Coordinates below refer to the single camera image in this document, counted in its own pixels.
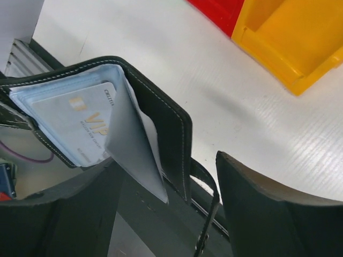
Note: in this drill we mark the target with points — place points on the red plastic bin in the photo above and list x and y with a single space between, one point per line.
223 13

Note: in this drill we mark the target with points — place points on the silver VIP card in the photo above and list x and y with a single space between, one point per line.
78 121

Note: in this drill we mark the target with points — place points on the black leather card holder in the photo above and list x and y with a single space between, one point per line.
131 141

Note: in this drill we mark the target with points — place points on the yellow plastic bin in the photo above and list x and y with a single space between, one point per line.
297 41

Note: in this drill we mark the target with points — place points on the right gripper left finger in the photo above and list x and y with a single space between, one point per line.
73 218

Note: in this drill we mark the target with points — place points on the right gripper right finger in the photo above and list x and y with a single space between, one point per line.
267 218

